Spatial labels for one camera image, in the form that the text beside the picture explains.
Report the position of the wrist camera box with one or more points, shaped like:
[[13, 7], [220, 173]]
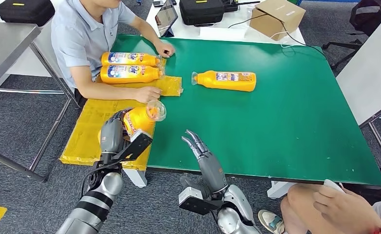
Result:
[[190, 197], [135, 147]]

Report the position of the white table with metal legs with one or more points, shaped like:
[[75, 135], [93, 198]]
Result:
[[368, 74]]

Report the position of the brown cardboard box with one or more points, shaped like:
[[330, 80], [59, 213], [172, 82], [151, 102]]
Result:
[[274, 19]]

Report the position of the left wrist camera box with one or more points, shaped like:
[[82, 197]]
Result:
[[135, 147]]

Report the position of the person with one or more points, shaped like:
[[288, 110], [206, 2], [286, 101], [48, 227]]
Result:
[[303, 210], [80, 35]]

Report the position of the person's right hand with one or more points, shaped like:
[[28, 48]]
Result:
[[148, 94]]

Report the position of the small white device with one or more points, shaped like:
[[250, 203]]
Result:
[[334, 185]]

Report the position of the black tablet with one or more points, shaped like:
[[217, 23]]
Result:
[[166, 16]]

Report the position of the grey steel table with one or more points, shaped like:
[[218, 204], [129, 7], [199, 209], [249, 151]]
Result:
[[3, 48]]

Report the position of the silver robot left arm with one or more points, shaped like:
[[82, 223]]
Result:
[[90, 203]]

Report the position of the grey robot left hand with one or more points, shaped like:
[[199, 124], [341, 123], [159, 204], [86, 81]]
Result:
[[111, 135]]

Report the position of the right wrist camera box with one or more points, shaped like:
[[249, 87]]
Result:
[[190, 197]]

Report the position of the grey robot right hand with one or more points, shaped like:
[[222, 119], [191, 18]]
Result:
[[213, 174]]

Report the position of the person's right forearm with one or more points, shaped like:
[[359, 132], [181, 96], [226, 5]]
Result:
[[113, 93]]

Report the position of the person's hand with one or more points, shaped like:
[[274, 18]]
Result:
[[345, 210]]

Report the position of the person's left forearm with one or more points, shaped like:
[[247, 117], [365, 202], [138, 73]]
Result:
[[143, 30]]

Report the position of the orange detergent bottle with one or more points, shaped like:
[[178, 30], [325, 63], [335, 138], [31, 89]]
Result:
[[129, 59], [129, 75], [229, 82], [142, 119]]

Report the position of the white table leg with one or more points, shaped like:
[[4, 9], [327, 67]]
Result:
[[276, 190]]

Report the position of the small yellow taped piece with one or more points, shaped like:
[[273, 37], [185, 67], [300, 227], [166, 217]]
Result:
[[172, 87]]

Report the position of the black case with yellow label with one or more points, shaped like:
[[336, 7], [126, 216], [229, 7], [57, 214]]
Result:
[[200, 13], [24, 14]]

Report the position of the black radio with antenna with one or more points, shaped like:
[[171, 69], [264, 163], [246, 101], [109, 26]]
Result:
[[229, 5]]

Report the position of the yellow taped cardboard sheet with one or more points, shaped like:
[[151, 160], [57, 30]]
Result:
[[90, 113]]

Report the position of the black office chair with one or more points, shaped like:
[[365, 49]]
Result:
[[368, 16]]

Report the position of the green table mat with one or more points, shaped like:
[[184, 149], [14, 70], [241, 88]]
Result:
[[290, 113]]

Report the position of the person's left hand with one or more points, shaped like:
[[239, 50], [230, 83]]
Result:
[[165, 50]]

